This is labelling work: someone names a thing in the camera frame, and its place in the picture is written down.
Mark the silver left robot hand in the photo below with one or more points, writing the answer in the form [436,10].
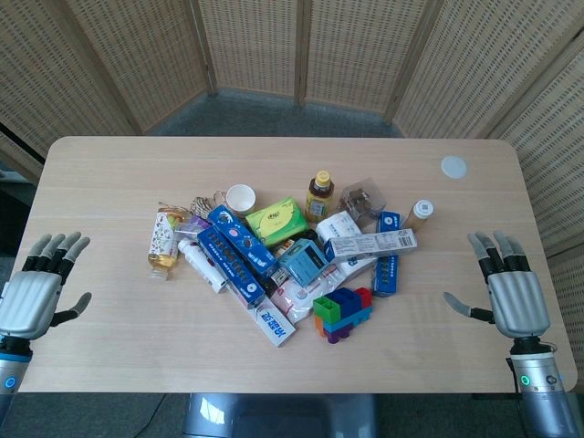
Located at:
[27,299]

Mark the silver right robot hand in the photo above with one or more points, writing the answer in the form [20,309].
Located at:
[518,301]

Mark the yellow drink bottle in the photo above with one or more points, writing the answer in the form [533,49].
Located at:
[163,246]

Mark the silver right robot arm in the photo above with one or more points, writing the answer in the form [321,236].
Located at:
[540,392]

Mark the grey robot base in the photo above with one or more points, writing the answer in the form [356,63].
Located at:
[283,415]

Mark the yellow cap tea bottle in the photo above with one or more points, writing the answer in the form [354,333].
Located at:
[318,203]

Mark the brown bottle white cap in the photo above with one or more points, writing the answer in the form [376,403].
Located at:
[420,214]

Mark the small blue cookie box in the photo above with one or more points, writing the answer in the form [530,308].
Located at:
[387,274]

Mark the white grey toothpaste box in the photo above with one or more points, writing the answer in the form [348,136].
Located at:
[372,246]

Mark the colourful building block toy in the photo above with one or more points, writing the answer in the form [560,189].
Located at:
[340,315]

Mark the white cylindrical bottle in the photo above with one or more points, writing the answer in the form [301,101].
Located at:
[205,269]

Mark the small purple box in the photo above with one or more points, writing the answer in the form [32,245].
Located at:
[196,224]

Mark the clear plastic cube box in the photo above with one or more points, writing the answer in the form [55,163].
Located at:
[362,201]

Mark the white tissue pack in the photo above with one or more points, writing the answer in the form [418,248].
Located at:
[337,228]

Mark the long blue cookie box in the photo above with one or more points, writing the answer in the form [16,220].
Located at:
[230,267]

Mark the light blue carton box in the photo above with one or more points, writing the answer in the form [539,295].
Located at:
[303,262]

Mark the pink wet wipes pack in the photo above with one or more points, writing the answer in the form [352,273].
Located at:
[294,301]

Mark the blue cookie box pink print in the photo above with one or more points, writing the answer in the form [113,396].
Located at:
[244,239]

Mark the white paper cup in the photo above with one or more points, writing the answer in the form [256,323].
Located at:
[239,198]

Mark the white pink toothpaste box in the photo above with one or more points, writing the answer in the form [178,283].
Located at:
[276,326]

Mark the green tissue pack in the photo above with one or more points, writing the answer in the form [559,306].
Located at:
[276,221]

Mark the woven bamboo folding screen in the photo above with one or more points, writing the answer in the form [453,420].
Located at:
[137,55]

